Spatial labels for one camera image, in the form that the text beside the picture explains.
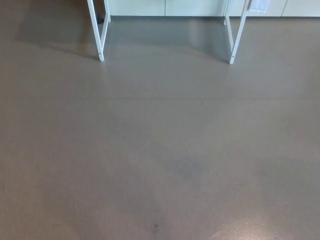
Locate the white table leg frame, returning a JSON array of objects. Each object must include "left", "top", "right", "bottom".
[
  {"left": 223, "top": 0, "right": 252, "bottom": 65},
  {"left": 86, "top": 0, "right": 111, "bottom": 62}
]

